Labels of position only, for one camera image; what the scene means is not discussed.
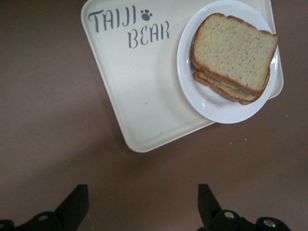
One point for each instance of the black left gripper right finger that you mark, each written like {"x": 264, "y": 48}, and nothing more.
{"x": 209, "y": 209}

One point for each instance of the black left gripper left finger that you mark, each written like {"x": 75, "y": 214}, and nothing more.
{"x": 77, "y": 207}

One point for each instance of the white round plate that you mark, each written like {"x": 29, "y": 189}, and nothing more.
{"x": 216, "y": 110}

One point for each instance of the fried egg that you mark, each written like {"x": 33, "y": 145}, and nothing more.
{"x": 226, "y": 83}

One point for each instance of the brown table cover sheet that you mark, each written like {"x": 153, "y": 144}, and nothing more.
{"x": 48, "y": 120}

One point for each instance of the cream bear print tray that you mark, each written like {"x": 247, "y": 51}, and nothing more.
{"x": 139, "y": 84}

